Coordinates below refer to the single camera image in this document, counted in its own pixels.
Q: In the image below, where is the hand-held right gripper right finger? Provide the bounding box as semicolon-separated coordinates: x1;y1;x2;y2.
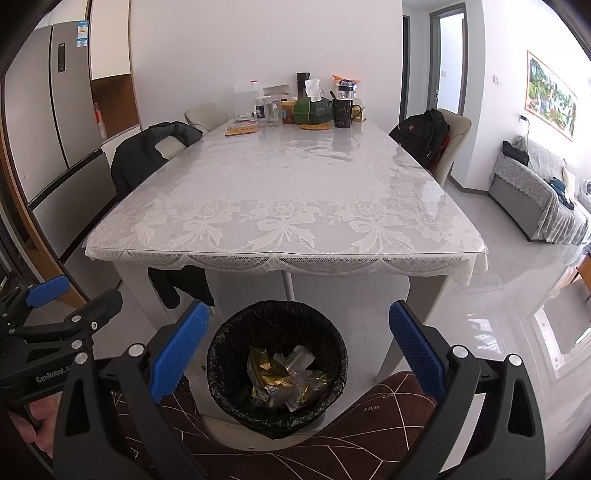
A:
389;300;548;480

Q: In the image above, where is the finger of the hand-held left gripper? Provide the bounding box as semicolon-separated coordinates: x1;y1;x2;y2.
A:
0;275;69;326
14;288;124;356

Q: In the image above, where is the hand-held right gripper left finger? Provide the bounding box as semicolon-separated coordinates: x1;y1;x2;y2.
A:
52;300;211;480

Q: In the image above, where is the black lined trash bin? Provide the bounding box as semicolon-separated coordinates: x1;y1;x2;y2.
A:
206;300;348;439

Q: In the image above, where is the gold foil bag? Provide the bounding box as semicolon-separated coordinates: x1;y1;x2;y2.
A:
248;346;333;409

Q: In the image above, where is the clear plastic bag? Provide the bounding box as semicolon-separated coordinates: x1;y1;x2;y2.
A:
272;345;324;412

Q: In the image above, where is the person's left hand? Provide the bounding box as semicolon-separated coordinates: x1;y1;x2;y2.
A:
9;399;56;457

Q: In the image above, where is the black jacket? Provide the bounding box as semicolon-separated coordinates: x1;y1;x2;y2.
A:
111;121;215;310

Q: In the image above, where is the silver refrigerator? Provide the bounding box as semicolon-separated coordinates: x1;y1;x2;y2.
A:
2;21;122;296

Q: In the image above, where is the beige dining chair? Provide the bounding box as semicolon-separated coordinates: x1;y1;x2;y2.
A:
185;102;228;134
154;136;188;160
434;108;472;185

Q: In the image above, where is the red packaging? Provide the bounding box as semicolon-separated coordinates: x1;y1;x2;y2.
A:
92;102;108;139

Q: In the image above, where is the wooden side cabinet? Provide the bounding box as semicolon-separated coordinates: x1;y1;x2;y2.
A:
573;254;591;296

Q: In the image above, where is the grey covered sofa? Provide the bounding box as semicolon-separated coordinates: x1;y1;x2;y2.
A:
489;137;591;245

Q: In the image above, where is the white lace tablecloth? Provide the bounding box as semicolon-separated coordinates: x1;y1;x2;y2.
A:
83;122;489;287

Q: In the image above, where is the black backpack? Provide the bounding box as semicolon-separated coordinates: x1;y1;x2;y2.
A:
389;109;451;169

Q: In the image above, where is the blue cloth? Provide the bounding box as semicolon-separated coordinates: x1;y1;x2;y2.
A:
549;178;573;206

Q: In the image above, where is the black bag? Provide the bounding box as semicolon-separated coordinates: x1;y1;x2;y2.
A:
502;141;530;167

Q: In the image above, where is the black mug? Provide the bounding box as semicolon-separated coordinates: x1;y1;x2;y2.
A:
332;98;363;129

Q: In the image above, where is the clear bottle red cap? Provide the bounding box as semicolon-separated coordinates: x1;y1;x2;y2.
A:
233;80;259;118

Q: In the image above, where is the white and wood cabinet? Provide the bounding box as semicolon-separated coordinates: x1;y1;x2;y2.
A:
88;0;141;153

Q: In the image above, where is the clear glass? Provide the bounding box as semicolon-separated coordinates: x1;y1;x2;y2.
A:
263;96;282;126

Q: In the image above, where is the green tissue box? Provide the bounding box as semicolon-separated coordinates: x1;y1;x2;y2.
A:
294;79;334;124

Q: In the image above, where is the framed landscape painting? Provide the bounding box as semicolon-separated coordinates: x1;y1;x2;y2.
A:
524;51;579;141

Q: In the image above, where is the grey door frame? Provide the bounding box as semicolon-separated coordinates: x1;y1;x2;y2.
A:
427;2;468;114

